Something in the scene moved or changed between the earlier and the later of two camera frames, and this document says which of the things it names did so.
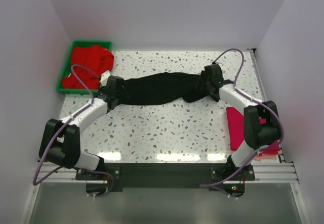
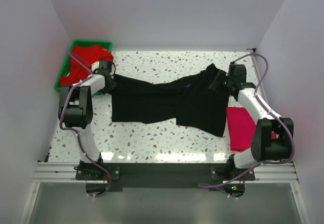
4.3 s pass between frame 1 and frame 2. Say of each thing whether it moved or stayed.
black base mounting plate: stayed
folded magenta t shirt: stayed
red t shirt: stayed
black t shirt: moved
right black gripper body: moved
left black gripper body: moved
